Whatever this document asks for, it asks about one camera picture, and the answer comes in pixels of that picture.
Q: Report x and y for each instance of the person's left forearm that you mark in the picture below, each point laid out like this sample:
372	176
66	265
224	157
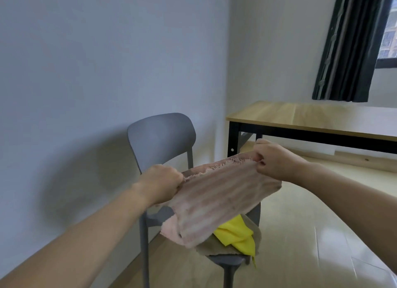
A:
74	238

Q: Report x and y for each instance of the wooden table with black legs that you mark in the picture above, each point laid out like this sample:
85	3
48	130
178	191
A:
310	117

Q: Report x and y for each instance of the person's right hand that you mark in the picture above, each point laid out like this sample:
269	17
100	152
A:
279	160

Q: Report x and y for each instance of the olive floral cloth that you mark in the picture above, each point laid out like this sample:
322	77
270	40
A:
226	247

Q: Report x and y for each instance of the grey plastic chair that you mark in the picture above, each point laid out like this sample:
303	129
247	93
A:
161	135

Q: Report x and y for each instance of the person's right forearm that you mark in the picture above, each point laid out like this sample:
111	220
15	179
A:
353	201

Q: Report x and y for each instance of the yellow cloth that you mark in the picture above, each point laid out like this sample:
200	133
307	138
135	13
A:
237	235

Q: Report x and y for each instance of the dark grey curtain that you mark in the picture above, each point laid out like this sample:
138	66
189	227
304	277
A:
350	45

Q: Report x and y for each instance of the person's left hand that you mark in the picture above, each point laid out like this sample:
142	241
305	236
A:
161	182

